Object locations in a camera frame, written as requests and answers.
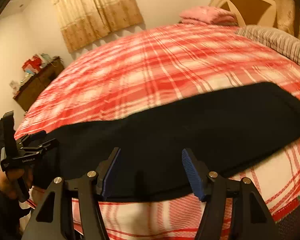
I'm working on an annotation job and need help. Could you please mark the beige side curtain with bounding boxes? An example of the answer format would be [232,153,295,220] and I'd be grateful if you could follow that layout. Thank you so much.
[275,0,300,40]

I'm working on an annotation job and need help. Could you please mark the pink folded blanket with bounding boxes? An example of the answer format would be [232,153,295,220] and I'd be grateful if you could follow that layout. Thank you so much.
[179,6,238,26]

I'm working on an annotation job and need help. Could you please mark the person's left hand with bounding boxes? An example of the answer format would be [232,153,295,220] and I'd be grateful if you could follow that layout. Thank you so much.
[0,168,33,199]

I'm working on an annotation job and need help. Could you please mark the cream wooden headboard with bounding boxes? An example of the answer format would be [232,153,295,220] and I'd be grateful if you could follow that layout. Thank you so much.
[209,0,277,27]

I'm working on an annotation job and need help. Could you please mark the beige window curtain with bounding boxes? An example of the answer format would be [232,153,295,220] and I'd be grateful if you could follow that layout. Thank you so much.
[52,0,143,53]

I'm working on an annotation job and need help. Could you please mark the red plaid bed sheet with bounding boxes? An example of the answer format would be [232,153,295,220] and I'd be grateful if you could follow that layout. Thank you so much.
[16,24,300,239]

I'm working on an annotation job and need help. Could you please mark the striped grey pillow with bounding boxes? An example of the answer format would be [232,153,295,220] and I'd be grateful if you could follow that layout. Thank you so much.
[235,25,300,66]

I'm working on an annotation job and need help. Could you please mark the black pants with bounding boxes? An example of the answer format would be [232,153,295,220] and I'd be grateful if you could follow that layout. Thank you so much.
[33,82,300,202]

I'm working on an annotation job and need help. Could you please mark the brown wooden desk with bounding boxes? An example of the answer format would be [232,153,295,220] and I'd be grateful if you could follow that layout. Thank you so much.
[13,56,64,112]

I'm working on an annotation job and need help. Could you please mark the red gift bag on desk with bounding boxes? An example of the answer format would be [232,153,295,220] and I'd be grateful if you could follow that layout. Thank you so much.
[22,55,42,74]

